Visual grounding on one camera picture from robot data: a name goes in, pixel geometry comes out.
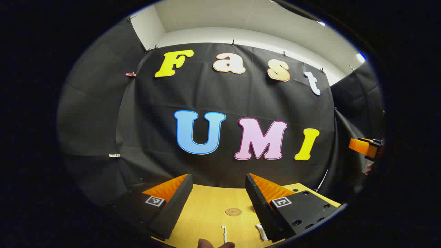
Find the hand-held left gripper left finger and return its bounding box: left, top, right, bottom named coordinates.
left=121, top=174, right=193, bottom=241

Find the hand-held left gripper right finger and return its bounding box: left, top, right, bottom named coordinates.
left=245, top=173, right=341, bottom=243

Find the white toothpaste tube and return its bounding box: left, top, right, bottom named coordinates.
left=255, top=224, right=269, bottom=241

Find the beige cup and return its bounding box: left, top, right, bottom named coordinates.
left=198, top=238, right=236, bottom=248

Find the wooden desktop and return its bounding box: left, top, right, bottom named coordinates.
left=152, top=183, right=341, bottom=248

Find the black backdrop cloth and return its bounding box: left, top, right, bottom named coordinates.
left=57, top=15, right=384, bottom=207

